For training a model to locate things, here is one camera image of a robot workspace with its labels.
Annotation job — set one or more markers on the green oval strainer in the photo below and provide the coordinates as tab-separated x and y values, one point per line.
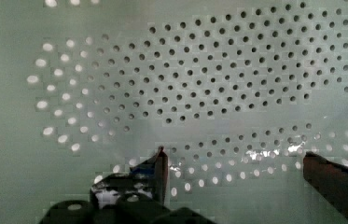
236	92

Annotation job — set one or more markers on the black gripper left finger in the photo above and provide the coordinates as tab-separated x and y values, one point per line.
136	197

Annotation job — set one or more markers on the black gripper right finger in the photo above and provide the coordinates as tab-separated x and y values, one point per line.
329	178

